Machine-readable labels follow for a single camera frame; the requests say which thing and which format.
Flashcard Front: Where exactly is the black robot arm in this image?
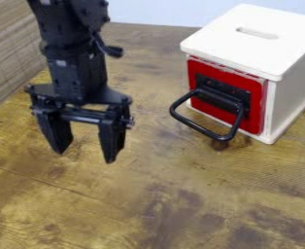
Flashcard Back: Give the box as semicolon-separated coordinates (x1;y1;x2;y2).
26;0;133;163

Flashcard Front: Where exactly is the white wooden box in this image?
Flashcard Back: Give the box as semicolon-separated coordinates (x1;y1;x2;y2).
173;4;305;144

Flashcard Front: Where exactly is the black metal drawer handle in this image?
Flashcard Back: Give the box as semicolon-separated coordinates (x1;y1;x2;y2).
169;73;252;142

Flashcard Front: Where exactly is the red drawer front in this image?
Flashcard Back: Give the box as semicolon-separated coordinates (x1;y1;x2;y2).
187;56;267;134

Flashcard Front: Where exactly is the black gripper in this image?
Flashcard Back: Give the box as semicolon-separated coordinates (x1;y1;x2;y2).
26;45;133;163

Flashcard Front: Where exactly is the black cable loop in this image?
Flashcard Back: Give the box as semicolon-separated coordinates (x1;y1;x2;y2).
91;30;127;59

